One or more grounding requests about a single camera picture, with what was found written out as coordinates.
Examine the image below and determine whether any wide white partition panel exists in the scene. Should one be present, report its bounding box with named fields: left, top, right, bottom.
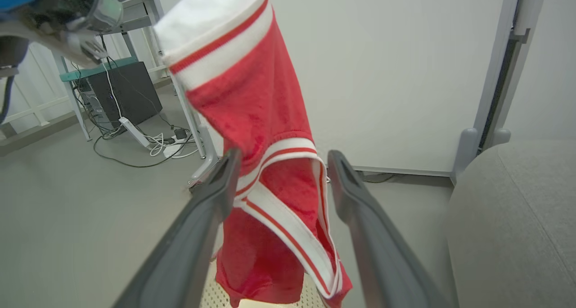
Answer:
left=155, top=0, right=522, bottom=178

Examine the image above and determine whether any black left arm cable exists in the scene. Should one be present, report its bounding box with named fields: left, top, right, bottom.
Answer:
left=0, top=74, right=16, bottom=125

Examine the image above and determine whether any teal desk shelf board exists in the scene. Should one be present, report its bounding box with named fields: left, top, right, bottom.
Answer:
left=60, top=57, right=138, bottom=82

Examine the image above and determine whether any white power strip with cables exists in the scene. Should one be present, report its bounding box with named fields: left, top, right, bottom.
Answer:
left=92, top=112, right=198, bottom=169

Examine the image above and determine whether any beige perforated laundry basket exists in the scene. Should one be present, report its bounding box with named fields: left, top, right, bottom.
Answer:
left=198, top=261, right=327, bottom=308

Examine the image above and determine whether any grey fabric sofa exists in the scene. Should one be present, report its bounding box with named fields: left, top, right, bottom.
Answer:
left=447, top=139, right=576, bottom=308

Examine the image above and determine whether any black cable under partition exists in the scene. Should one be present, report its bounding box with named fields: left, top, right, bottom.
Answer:
left=360, top=172, right=396, bottom=184

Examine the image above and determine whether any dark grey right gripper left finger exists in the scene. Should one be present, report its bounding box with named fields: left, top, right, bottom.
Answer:
left=112, top=148, right=243, bottom=308

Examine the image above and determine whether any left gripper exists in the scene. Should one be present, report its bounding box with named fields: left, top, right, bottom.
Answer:
left=0, top=0, right=156, bottom=66

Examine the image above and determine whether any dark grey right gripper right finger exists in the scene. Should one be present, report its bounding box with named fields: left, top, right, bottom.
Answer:
left=327, top=150, right=452, bottom=308

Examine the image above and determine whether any white metal desk frame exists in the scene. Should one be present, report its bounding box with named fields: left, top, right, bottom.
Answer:
left=52, top=0, right=207, bottom=160

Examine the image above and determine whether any white hanging cable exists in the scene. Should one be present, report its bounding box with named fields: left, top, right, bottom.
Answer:
left=101, top=60, right=123, bottom=119

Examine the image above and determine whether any black computer tower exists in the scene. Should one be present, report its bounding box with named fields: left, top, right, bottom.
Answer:
left=85, top=61, right=163, bottom=129

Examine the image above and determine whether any red white garment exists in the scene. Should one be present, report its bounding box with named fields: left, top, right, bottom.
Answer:
left=153, top=0, right=354, bottom=308

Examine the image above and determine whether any white floor cable bundle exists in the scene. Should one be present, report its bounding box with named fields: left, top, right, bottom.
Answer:
left=148, top=131, right=199, bottom=160

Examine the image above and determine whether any narrow white partition panel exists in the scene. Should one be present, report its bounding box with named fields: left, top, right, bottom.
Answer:
left=495, top=0, right=576, bottom=142

